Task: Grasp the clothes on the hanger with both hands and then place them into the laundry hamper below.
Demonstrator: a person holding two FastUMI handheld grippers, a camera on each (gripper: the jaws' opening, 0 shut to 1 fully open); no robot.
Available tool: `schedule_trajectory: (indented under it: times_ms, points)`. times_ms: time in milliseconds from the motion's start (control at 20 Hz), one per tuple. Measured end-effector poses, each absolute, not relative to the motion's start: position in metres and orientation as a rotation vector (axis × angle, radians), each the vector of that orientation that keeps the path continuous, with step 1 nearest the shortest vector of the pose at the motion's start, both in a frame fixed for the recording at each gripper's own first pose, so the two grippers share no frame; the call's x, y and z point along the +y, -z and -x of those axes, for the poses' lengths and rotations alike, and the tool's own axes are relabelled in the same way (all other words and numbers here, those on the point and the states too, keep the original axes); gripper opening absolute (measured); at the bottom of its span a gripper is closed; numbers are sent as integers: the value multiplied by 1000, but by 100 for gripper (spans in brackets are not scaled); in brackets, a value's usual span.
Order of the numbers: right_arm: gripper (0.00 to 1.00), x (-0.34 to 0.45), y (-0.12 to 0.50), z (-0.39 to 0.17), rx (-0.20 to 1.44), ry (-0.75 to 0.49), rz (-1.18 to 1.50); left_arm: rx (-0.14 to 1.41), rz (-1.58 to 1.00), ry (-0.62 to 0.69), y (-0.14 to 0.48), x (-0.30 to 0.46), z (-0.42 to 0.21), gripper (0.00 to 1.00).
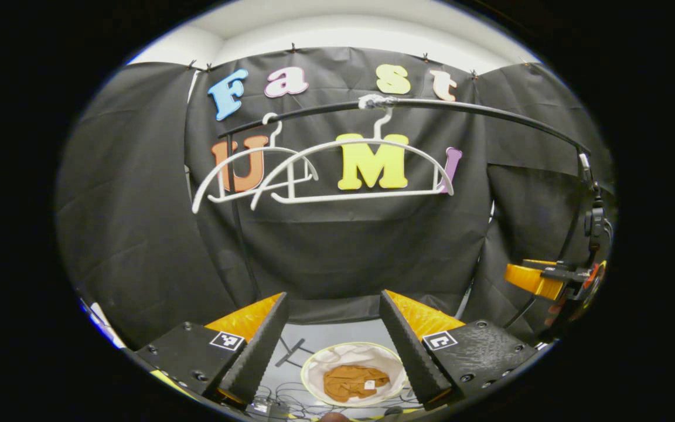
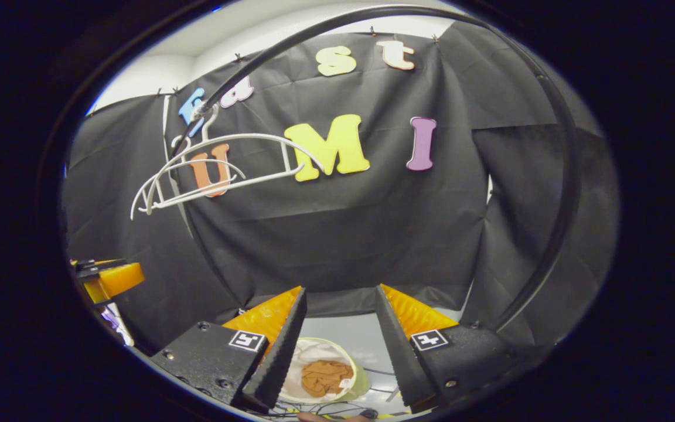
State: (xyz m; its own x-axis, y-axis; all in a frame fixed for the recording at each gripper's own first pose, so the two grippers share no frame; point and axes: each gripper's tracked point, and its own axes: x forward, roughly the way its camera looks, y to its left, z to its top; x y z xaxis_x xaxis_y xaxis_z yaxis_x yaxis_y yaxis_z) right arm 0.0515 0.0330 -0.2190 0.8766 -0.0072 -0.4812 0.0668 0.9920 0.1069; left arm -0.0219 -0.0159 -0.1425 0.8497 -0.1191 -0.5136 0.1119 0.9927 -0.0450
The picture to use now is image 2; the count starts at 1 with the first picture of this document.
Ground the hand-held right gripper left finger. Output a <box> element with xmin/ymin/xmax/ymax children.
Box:
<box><xmin>150</xmin><ymin>286</ymin><xmax>308</xmax><ymax>411</ymax></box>

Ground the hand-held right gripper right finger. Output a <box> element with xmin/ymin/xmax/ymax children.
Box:
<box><xmin>374</xmin><ymin>284</ymin><xmax>540</xmax><ymax>414</ymax></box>

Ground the pale round laundry hamper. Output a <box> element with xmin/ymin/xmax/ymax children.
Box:
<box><xmin>282</xmin><ymin>337</ymin><xmax>369</xmax><ymax>405</ymax></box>

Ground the brown shirt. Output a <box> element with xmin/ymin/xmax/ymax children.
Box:
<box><xmin>301</xmin><ymin>359</ymin><xmax>354</xmax><ymax>398</ymax></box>

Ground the black metal clothes rack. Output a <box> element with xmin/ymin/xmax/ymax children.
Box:
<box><xmin>171</xmin><ymin>5</ymin><xmax>583</xmax><ymax>333</ymax></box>

